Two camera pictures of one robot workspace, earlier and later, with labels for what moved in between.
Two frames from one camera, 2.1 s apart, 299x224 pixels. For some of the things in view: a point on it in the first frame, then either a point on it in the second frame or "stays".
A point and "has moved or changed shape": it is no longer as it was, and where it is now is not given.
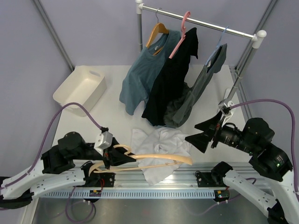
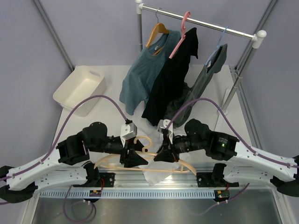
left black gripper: x=118 y=157 to x=132 y=159
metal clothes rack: x=257 y=37 stays
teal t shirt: x=140 y=81 stays
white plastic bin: x=82 y=85 stays
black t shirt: x=170 y=75 stays
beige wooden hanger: x=180 y=159 has moved or changed shape
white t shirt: x=164 y=140 stays
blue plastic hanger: x=219 y=45 stays
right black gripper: x=212 y=127 to x=169 y=153
